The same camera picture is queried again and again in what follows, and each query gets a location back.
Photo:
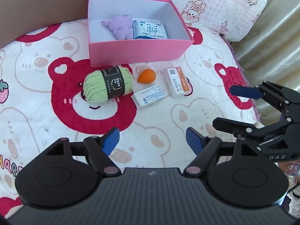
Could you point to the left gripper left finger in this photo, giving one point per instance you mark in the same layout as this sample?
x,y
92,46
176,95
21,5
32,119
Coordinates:
x,y
98,150

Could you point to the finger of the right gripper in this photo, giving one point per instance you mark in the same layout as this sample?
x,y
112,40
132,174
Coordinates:
x,y
246,92
236,127

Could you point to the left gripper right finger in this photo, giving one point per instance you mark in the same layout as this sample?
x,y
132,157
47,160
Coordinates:
x,y
205,149

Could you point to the green yarn ball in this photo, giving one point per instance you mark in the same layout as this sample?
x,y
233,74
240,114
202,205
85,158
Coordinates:
x,y
102,85

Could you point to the white wipes pack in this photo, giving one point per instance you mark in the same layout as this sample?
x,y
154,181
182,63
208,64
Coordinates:
x,y
148,96

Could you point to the orange white card box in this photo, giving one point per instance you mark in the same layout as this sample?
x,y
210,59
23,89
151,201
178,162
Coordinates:
x,y
176,82

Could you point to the blue tissue pack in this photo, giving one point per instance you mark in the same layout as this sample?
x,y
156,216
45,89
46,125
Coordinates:
x,y
148,30

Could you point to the purple plush toy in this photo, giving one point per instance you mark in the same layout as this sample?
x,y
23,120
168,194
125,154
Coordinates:
x,y
121,27

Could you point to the beige curtain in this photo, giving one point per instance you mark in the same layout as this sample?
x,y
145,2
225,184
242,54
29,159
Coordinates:
x,y
270,51

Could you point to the bear print blanket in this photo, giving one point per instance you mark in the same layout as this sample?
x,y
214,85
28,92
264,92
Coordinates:
x,y
42,100

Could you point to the pink patterned pillow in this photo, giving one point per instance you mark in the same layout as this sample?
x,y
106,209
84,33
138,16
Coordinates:
x,y
232,18

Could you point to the orange makeup sponge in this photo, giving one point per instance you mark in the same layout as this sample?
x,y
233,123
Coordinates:
x,y
147,76

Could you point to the pink cardboard box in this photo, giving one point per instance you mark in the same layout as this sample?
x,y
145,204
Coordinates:
x,y
106,50

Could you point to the brown cushion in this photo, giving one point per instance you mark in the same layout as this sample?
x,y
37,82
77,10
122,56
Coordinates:
x,y
19,17

